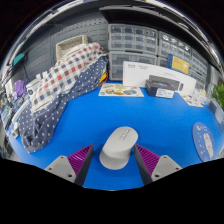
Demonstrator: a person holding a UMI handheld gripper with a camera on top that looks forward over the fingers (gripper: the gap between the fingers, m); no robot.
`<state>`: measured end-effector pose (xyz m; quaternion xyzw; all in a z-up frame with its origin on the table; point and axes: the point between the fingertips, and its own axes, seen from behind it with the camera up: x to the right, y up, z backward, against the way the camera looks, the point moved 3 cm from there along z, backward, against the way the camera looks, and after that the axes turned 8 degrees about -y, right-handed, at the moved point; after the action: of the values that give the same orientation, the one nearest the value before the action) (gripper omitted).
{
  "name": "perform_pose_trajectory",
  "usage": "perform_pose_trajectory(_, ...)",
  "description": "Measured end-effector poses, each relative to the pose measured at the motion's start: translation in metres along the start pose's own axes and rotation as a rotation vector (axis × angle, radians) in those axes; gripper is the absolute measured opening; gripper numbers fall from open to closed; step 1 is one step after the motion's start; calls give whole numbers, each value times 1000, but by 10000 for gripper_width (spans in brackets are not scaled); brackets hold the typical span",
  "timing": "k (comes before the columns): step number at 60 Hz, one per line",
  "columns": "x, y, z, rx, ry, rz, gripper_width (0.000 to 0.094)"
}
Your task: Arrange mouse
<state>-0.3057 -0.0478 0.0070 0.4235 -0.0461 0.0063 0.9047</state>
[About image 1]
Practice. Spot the white tissue box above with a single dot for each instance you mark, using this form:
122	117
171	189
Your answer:
204	97

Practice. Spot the yellow and blue box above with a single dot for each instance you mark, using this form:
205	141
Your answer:
179	64

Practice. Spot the long white keyboard box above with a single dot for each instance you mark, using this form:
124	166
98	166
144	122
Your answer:
136	73

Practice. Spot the yellow plastic object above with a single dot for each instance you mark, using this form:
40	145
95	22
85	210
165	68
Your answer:
104	77

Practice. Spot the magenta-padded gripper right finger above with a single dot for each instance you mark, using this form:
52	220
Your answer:
165	168

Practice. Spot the small black box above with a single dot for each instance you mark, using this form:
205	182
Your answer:
156	90

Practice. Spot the white woven basket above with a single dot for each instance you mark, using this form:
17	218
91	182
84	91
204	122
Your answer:
68	45

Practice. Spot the grey computer mouse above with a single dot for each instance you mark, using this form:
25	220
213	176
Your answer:
117	150

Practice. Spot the round blue printed mouse pad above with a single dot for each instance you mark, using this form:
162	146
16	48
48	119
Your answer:
202	141

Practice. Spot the purple plastic object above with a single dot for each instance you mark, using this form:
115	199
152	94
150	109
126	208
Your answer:
20	88

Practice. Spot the green leafy plant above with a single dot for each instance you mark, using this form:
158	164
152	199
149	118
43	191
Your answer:
219	95

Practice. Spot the white plant pot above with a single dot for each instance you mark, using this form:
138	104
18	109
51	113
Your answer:
216	111

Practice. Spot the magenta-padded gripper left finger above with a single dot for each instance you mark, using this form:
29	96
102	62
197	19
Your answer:
61	168

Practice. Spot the navy polka dot cloth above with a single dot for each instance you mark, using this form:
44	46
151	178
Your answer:
46	126

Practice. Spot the teal object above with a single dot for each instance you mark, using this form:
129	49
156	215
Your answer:
18	58

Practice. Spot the red blue checkered cloth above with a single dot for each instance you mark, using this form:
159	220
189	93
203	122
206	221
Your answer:
66	73

